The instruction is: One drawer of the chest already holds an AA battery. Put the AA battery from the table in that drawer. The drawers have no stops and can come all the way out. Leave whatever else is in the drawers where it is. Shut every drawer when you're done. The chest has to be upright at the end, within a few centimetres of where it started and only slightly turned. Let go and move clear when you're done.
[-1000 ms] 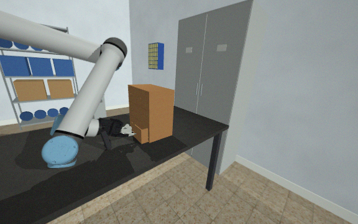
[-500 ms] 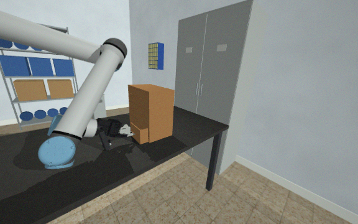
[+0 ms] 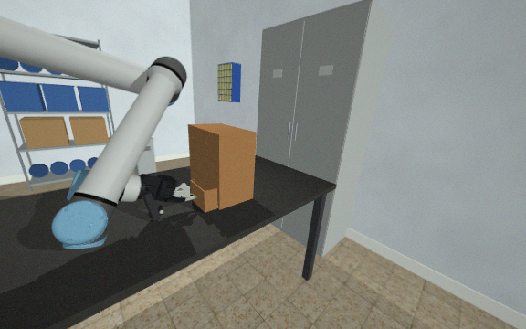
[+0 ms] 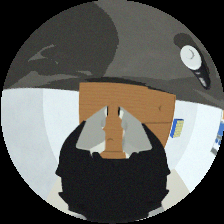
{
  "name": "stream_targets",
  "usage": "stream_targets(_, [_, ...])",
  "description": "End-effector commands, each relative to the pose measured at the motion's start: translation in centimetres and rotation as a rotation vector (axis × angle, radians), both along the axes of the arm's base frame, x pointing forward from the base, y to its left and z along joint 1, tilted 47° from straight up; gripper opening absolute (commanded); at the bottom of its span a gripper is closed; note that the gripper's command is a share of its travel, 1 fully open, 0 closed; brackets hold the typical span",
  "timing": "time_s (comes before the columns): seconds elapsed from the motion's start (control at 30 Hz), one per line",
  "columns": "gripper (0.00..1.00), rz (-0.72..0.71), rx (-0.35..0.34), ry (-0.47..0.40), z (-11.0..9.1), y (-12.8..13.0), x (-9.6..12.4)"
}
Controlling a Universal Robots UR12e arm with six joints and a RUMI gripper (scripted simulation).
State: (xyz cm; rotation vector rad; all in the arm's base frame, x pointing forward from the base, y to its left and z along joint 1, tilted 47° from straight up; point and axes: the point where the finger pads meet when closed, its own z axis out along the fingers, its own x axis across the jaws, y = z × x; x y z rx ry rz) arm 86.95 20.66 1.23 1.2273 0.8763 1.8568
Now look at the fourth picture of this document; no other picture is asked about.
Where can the brown wooden drawer front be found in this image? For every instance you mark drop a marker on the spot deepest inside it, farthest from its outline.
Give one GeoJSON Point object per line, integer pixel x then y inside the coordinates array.
{"type": "Point", "coordinates": [113, 156]}
{"type": "Point", "coordinates": [157, 102]}
{"type": "Point", "coordinates": [114, 140]}
{"type": "Point", "coordinates": [161, 132]}
{"type": "Point", "coordinates": [93, 96]}

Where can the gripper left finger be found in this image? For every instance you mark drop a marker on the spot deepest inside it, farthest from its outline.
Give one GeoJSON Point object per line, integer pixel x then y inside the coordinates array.
{"type": "Point", "coordinates": [86, 138]}

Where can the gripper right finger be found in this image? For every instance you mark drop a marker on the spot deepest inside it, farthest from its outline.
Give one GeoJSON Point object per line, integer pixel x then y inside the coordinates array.
{"type": "Point", "coordinates": [139, 138]}

